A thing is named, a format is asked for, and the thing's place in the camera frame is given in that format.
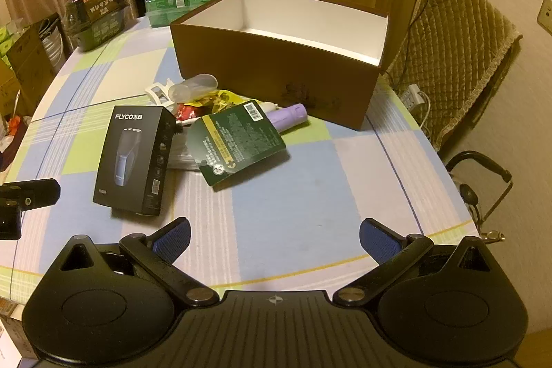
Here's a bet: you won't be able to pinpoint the black FLYCO shaver box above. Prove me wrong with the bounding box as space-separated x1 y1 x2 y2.
92 106 176 217

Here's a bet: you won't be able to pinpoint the dark green product card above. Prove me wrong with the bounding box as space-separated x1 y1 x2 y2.
187 100 285 187

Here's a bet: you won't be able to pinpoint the red snack packet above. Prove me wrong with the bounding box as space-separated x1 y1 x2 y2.
175 103 213 124

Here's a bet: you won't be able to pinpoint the white hair claw clip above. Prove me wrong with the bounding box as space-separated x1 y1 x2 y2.
144 78 175 110

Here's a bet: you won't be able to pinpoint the clear plastic cup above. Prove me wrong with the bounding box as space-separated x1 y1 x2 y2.
168 74 218 104

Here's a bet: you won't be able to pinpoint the purple cylindrical bottle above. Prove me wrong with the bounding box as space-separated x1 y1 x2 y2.
267 104 308 133

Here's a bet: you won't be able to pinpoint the clear plastic bag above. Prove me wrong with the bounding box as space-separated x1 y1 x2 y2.
167 123 199 172

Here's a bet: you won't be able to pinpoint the yellow snack packet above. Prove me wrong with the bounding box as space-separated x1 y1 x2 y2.
207 90 244 114

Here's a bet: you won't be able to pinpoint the checked tablecloth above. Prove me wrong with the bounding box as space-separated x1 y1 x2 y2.
1 20 475 304

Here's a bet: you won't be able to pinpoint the cardboard boxes beside table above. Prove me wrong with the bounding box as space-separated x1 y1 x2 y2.
1 13 67 119

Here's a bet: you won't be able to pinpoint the white power strip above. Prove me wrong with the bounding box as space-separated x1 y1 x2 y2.
400 84 426 111

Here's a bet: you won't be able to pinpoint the brown cardboard storage box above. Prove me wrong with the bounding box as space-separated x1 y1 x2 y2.
170 0 389 130

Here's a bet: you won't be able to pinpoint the quilted tan chair cover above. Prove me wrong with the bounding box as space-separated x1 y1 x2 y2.
385 0 522 150

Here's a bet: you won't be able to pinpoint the green shrink-wrapped carton pack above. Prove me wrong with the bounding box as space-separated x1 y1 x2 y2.
145 0 211 28

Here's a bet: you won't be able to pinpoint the black metal chair frame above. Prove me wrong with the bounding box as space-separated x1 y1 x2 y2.
445 149 514 245

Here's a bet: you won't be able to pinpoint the single wall socket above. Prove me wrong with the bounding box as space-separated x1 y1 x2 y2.
537 0 552 33

